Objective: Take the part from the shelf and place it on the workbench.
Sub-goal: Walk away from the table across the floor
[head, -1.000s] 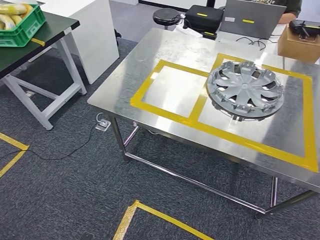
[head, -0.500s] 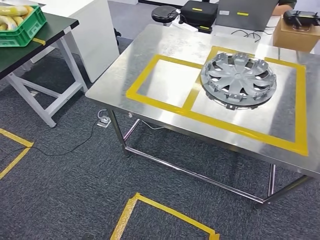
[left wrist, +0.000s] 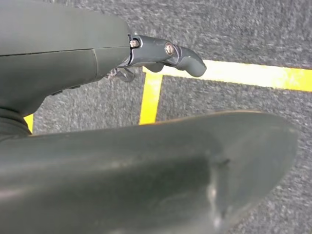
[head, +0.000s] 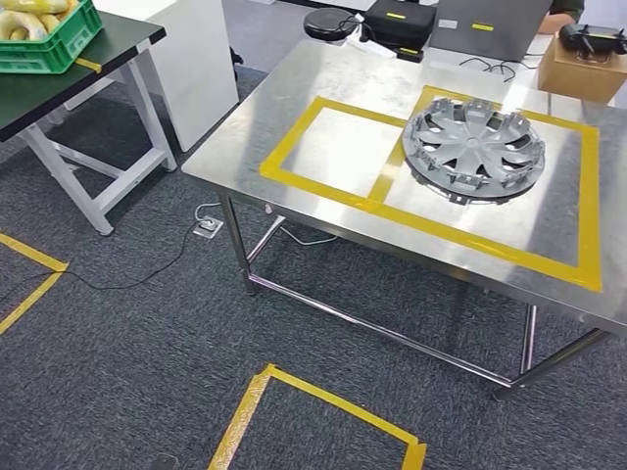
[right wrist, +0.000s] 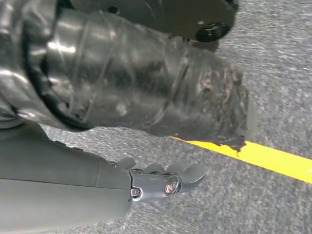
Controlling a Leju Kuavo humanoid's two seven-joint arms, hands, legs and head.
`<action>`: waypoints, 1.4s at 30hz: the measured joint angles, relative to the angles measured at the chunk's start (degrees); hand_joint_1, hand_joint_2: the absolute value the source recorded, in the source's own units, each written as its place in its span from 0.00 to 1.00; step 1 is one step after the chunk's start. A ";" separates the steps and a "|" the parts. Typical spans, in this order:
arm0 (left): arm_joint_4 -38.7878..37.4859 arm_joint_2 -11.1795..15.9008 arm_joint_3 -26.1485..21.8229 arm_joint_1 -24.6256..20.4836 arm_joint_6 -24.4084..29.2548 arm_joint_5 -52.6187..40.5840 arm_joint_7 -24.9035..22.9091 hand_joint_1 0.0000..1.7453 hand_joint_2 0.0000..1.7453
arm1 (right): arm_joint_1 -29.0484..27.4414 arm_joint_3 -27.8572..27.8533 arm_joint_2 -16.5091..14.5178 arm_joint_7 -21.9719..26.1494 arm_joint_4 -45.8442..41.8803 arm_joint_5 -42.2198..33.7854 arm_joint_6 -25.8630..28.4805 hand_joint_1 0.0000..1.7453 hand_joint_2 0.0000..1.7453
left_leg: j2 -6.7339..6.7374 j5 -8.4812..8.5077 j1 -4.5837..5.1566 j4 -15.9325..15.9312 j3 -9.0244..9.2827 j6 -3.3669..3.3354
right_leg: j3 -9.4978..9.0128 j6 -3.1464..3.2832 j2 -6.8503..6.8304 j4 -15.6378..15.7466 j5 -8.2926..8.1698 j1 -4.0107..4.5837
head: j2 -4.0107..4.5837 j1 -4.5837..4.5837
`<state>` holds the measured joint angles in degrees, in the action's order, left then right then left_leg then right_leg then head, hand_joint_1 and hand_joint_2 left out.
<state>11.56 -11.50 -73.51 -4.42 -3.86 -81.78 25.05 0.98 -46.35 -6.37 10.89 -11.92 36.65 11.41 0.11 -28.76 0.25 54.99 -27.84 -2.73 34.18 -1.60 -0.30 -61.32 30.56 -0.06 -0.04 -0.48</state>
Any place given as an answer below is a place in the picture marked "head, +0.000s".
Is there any grey plastic wheel hubcap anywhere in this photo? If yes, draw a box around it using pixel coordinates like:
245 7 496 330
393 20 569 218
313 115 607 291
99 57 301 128
401 97 547 208

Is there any steel workbench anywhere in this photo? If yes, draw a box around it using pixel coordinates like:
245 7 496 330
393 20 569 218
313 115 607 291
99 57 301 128
181 37 627 403

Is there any yellow foam part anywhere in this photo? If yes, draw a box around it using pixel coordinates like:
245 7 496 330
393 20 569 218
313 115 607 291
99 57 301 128
0 9 49 42
39 11 69 35
0 0 72 16

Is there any grey floor socket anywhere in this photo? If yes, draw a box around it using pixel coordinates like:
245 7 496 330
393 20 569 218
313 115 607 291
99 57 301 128
193 215 225 240

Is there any yellow floor tape square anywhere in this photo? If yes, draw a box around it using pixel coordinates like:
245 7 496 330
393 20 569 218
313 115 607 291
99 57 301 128
207 362 428 470
0 232 69 337

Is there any white power strip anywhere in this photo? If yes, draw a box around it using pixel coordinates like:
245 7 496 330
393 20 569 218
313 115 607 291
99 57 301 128
344 35 398 60

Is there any black round stool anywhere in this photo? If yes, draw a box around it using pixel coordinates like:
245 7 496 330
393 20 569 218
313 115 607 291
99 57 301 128
302 7 359 43

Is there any white cabinet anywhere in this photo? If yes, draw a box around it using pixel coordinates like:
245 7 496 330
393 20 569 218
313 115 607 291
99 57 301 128
92 0 240 154

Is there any black carry case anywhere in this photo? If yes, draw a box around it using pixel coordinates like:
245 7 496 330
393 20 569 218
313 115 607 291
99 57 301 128
363 0 437 52

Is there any grey laptop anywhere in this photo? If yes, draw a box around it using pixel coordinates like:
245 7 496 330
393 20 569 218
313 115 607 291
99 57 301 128
428 0 554 65

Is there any black top white table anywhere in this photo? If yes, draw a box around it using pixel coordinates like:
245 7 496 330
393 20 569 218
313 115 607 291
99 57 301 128
0 11 178 238

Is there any green plastic crate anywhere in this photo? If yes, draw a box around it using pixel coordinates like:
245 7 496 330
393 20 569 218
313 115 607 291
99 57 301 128
0 0 103 75

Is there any brown cardboard box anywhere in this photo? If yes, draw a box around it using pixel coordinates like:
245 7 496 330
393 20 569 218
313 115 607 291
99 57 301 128
537 35 627 105

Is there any person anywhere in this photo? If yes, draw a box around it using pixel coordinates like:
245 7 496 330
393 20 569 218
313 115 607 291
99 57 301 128
536 0 586 35

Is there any black handheld device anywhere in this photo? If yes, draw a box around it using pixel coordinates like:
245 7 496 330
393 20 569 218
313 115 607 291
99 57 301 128
558 23 627 65

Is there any white floor cable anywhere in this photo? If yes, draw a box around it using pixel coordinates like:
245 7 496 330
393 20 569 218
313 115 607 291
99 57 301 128
193 202 338 248

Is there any black floor cable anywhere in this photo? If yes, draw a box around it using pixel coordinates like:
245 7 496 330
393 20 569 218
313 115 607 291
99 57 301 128
0 220 199 306

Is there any black desk cable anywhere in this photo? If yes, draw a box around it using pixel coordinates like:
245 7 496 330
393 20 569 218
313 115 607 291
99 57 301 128
458 57 517 83

